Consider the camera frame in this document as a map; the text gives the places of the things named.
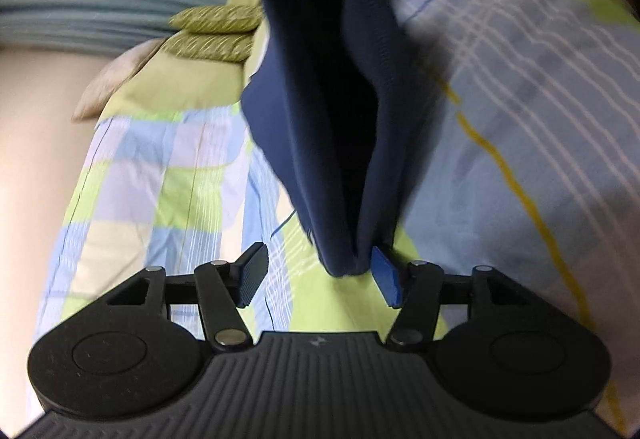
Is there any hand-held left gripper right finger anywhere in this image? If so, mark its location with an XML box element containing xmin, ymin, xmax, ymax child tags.
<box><xmin>370</xmin><ymin>246</ymin><xmax>534</xmax><ymax>353</ymax></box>

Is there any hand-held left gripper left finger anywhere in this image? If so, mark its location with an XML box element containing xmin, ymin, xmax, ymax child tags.
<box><xmin>105</xmin><ymin>242</ymin><xmax>270</xmax><ymax>353</ymax></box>

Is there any navy blue garment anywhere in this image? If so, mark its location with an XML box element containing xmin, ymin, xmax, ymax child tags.
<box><xmin>187</xmin><ymin>0</ymin><xmax>444</xmax><ymax>278</ymax></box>

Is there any green patterned pillow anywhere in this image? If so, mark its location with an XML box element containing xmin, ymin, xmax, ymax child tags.
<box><xmin>169</xmin><ymin>3</ymin><xmax>267</xmax><ymax>34</ymax></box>
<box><xmin>159</xmin><ymin>31</ymin><xmax>257</xmax><ymax>65</ymax></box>

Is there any beige pillow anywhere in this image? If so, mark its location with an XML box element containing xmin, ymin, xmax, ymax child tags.
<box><xmin>71</xmin><ymin>38</ymin><xmax>167</xmax><ymax>122</ymax></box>

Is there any plaid bed sheet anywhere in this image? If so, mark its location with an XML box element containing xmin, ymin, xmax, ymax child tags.
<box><xmin>30</xmin><ymin>0</ymin><xmax>640</xmax><ymax>436</ymax></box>

